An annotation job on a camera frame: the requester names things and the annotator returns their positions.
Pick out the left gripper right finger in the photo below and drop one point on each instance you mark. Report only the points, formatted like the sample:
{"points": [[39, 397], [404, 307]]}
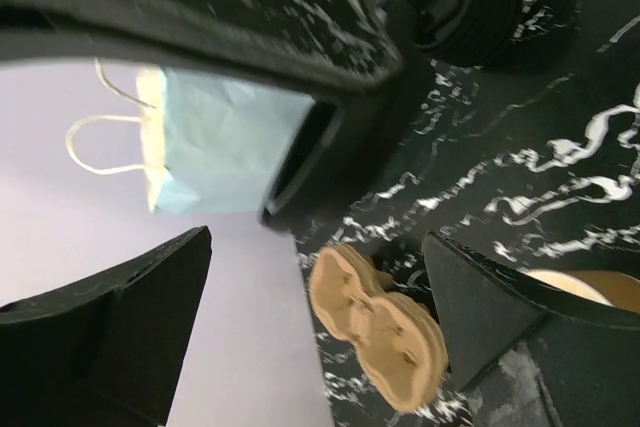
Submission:
{"points": [[528, 354]]}

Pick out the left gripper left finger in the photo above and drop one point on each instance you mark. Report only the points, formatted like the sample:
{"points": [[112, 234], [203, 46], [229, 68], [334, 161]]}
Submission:
{"points": [[106, 350]]}

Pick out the brown paper cup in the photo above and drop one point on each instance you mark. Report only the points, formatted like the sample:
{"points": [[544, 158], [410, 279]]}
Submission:
{"points": [[610, 288]]}

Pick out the light blue paper bag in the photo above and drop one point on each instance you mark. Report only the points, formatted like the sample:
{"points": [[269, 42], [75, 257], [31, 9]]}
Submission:
{"points": [[210, 144]]}

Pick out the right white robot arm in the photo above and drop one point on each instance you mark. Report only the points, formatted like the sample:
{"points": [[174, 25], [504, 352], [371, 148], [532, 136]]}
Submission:
{"points": [[335, 51]]}

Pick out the black marble pattern mat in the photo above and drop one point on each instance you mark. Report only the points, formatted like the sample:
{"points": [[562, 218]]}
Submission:
{"points": [[534, 163]]}

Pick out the stack of black cup lids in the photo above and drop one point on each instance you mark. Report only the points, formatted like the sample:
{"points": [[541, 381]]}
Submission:
{"points": [[464, 33]]}

